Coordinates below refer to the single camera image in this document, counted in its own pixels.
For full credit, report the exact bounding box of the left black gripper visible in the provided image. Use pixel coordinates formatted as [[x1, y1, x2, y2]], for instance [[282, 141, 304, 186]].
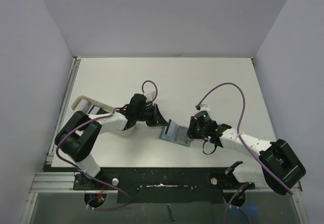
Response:
[[136, 103, 168, 127]]

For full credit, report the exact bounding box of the silver grey credit card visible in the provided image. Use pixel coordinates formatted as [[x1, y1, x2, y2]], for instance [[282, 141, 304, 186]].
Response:
[[165, 119, 179, 137]]

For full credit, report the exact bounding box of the green card holder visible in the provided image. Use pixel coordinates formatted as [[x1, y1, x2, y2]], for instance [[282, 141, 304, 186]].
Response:
[[159, 124, 191, 147]]

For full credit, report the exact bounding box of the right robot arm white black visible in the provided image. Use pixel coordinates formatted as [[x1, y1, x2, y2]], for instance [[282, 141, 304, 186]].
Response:
[[187, 111, 306, 195]]

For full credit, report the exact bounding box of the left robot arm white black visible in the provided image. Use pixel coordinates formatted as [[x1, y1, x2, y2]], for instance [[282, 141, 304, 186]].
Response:
[[55, 94, 168, 189]]

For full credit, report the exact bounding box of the white oblong tray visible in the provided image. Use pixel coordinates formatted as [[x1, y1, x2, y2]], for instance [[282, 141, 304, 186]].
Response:
[[71, 96, 135, 137]]

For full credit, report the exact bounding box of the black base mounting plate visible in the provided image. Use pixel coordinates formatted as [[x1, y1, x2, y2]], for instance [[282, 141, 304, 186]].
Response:
[[73, 167, 255, 204]]

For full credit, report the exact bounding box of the black looped wire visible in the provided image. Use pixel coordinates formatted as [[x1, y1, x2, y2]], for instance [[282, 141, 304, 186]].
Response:
[[202, 139, 218, 156]]

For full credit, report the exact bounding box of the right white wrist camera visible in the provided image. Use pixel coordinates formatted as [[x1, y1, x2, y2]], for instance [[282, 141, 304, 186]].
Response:
[[195, 104, 211, 111]]

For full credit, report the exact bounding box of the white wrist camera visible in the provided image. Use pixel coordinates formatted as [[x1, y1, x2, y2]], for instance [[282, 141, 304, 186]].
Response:
[[143, 92, 157, 102], [195, 104, 211, 111]]

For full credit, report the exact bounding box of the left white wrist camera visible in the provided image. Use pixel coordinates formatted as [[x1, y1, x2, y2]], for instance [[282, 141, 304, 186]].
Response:
[[143, 92, 157, 102]]

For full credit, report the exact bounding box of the aluminium left side rail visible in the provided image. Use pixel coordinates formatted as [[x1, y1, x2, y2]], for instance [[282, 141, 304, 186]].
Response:
[[45, 57, 81, 164]]

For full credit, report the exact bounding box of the aluminium rail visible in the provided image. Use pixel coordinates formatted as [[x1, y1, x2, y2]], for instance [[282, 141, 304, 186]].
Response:
[[29, 172, 74, 193], [45, 57, 81, 164]]

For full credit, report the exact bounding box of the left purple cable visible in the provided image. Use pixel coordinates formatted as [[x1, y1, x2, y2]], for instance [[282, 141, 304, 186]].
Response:
[[56, 80, 159, 212]]

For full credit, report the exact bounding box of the aluminium front rail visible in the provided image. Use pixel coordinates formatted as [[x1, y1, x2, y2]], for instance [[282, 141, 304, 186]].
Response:
[[29, 172, 74, 193]]

